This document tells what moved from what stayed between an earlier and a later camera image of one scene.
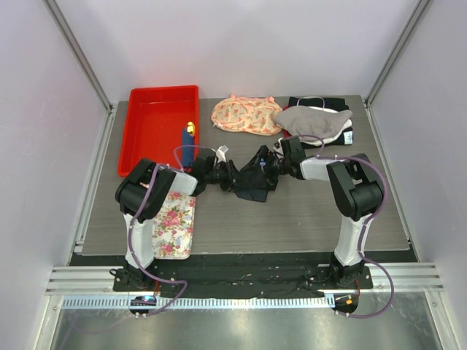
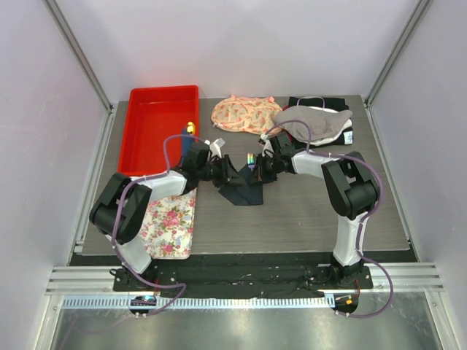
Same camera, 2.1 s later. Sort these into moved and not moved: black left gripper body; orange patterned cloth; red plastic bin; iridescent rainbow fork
Moved: iridescent rainbow fork
Not moved: orange patterned cloth; red plastic bin; black left gripper body
